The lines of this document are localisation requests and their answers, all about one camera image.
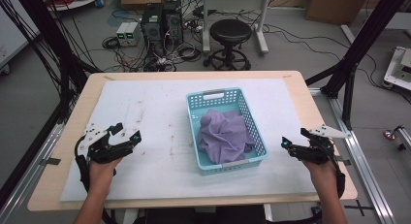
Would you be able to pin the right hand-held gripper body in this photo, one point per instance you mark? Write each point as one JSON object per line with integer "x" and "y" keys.
{"x": 318, "y": 153}

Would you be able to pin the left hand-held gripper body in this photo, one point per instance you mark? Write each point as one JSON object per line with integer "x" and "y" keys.
{"x": 103, "y": 153}

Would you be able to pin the purple shorts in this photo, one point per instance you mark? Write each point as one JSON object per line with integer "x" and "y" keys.
{"x": 223, "y": 136}

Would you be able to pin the light blue plastic basket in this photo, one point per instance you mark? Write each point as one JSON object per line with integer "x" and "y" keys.
{"x": 195, "y": 104}

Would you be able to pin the person's left hand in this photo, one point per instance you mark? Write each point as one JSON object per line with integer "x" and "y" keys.
{"x": 101, "y": 174}

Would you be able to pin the person's right hand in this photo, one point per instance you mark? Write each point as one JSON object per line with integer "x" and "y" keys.
{"x": 323, "y": 177}

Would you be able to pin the black tape strip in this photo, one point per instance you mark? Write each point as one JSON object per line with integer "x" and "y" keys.
{"x": 344, "y": 161}
{"x": 50, "y": 161}

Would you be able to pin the white foam mat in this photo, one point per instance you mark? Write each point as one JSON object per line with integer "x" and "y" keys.
{"x": 155, "y": 120}

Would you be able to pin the black tape cross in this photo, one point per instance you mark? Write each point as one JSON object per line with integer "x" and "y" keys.
{"x": 358, "y": 207}

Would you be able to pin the metal stand with red wheel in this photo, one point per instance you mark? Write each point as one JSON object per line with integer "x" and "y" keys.
{"x": 389, "y": 134}

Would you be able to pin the white power supply unit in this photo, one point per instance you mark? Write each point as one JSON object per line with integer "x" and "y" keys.
{"x": 122, "y": 35}
{"x": 133, "y": 33}

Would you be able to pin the black computer tower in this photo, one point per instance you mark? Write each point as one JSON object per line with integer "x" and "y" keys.
{"x": 173, "y": 23}
{"x": 151, "y": 23}

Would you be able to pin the white metal device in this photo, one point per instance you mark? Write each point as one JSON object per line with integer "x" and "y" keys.
{"x": 400, "y": 69}

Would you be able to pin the black round stool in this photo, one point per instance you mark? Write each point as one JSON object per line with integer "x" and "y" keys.
{"x": 230, "y": 31}

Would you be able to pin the large cardboard box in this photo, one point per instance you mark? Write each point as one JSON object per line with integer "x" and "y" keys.
{"x": 336, "y": 7}

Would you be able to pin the round white table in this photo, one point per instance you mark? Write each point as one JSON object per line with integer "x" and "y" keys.
{"x": 80, "y": 3}

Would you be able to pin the white panel cart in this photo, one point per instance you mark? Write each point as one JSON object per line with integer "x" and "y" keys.
{"x": 9, "y": 30}

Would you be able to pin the aluminium rail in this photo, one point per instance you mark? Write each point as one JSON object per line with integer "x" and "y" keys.
{"x": 365, "y": 172}
{"x": 29, "y": 175}

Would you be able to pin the white desk frame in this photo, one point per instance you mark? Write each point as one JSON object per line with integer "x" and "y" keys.
{"x": 262, "y": 26}

